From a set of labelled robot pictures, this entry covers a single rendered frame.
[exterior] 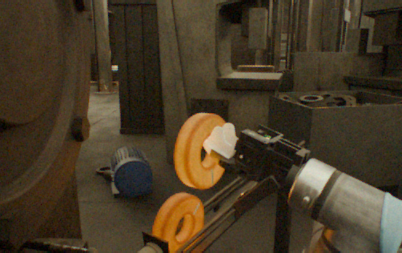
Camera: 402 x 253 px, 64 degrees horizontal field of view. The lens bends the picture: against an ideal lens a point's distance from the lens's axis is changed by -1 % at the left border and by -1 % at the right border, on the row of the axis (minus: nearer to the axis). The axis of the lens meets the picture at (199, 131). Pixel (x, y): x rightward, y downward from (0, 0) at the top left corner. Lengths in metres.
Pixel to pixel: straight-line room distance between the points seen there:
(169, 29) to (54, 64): 2.71
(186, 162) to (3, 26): 0.44
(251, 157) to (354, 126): 1.94
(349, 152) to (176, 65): 1.58
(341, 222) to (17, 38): 0.47
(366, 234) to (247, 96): 2.38
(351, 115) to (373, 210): 1.94
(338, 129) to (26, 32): 2.27
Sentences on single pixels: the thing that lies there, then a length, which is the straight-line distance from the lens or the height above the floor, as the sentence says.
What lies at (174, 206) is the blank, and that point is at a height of 0.77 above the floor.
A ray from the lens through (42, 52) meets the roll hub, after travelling 0.25.
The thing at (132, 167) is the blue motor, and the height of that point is 0.29.
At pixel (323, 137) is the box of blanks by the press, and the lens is 2.35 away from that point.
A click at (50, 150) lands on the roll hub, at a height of 1.02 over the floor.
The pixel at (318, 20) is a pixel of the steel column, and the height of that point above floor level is 1.88.
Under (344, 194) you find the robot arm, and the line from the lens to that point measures 0.53.
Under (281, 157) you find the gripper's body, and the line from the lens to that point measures 0.56.
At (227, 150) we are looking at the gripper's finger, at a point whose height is 0.92.
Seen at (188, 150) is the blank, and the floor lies 0.93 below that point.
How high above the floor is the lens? 1.10
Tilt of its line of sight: 14 degrees down
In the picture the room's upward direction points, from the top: straight up
